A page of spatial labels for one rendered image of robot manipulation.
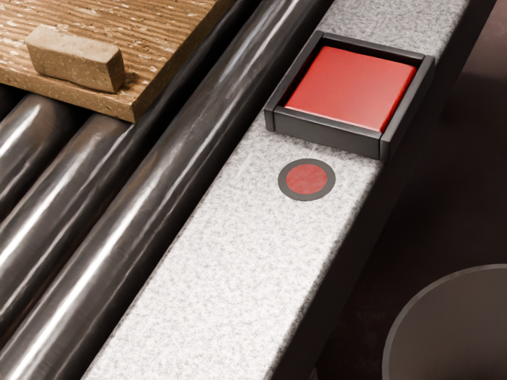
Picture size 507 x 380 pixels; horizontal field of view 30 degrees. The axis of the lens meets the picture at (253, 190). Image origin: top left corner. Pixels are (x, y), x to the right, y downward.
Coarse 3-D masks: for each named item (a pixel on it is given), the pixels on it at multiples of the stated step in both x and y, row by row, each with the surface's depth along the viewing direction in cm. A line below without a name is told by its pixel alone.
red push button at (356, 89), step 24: (336, 48) 57; (312, 72) 56; (336, 72) 55; (360, 72) 55; (384, 72) 55; (408, 72) 55; (312, 96) 54; (336, 96) 54; (360, 96) 54; (384, 96) 54; (336, 120) 53; (360, 120) 53; (384, 120) 52
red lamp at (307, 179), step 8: (296, 168) 52; (304, 168) 52; (312, 168) 52; (320, 168) 52; (288, 176) 52; (296, 176) 52; (304, 176) 52; (312, 176) 52; (320, 176) 52; (288, 184) 52; (296, 184) 52; (304, 184) 52; (312, 184) 51; (320, 184) 51; (304, 192) 51; (312, 192) 51
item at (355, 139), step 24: (312, 48) 57; (360, 48) 57; (384, 48) 56; (288, 72) 55; (432, 72) 56; (288, 96) 55; (408, 96) 53; (288, 120) 53; (312, 120) 52; (408, 120) 53; (336, 144) 53; (360, 144) 52; (384, 144) 51
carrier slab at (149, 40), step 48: (0, 0) 62; (48, 0) 62; (96, 0) 61; (144, 0) 61; (192, 0) 60; (0, 48) 59; (144, 48) 58; (192, 48) 59; (48, 96) 58; (96, 96) 55; (144, 96) 55
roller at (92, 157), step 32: (256, 0) 66; (224, 32) 63; (192, 64) 60; (160, 96) 58; (96, 128) 56; (128, 128) 56; (160, 128) 58; (64, 160) 54; (96, 160) 54; (128, 160) 56; (32, 192) 53; (64, 192) 52; (96, 192) 54; (32, 224) 51; (64, 224) 52; (0, 256) 50; (32, 256) 50; (64, 256) 52; (0, 288) 49; (32, 288) 50; (0, 320) 48
